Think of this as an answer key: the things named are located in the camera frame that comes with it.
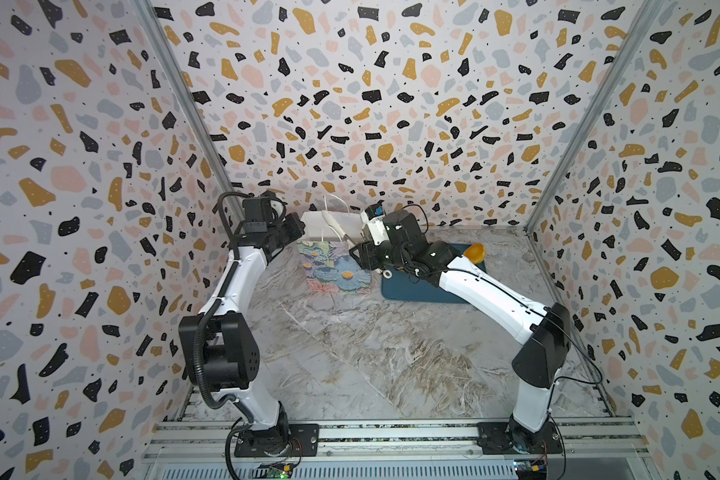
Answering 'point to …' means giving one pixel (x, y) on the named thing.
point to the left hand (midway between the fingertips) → (304, 216)
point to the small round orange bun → (476, 253)
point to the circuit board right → (531, 469)
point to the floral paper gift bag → (324, 254)
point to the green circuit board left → (277, 471)
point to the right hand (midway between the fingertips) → (351, 243)
